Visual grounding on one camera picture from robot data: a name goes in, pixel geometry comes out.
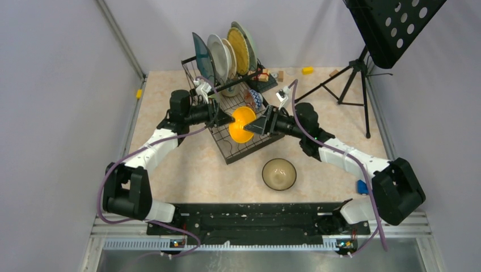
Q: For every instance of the black music stand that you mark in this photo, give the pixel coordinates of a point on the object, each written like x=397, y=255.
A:
x=387, y=28

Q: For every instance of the red patterned bowl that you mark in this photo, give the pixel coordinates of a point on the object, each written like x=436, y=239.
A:
x=253, y=99

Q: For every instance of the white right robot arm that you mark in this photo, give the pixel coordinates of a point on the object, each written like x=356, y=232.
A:
x=394, y=191

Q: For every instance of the yellow lego block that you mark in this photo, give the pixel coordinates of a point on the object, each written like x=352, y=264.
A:
x=307, y=70

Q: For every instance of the light green flower plate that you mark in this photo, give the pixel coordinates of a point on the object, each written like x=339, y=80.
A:
x=251, y=45

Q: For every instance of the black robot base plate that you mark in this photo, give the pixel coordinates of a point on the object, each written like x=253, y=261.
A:
x=268, y=224

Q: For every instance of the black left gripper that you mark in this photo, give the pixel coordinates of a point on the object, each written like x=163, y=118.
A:
x=214, y=113

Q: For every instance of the clear round lid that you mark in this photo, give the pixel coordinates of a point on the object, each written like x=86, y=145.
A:
x=291, y=71

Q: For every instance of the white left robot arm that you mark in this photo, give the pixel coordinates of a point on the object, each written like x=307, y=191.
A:
x=126, y=189

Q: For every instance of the white plate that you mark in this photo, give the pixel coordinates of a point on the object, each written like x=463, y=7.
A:
x=221, y=57

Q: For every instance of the blue toy car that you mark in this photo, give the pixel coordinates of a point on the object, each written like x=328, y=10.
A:
x=361, y=188

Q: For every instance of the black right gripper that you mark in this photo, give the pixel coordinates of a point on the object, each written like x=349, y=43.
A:
x=266, y=124

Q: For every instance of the brown glazed bowl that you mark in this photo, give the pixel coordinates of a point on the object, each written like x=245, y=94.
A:
x=279, y=174

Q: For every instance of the yellow bowl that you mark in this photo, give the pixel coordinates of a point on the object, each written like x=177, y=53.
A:
x=242, y=116

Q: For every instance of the cream floral plate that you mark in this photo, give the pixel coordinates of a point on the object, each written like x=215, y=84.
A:
x=233, y=59

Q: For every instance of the yellow bamboo pattern plate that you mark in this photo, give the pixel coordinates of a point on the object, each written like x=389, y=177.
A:
x=239, y=46

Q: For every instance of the small wooden block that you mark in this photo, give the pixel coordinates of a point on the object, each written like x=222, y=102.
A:
x=280, y=77

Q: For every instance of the dark teal square plate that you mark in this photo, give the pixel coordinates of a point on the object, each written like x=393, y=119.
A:
x=204, y=59

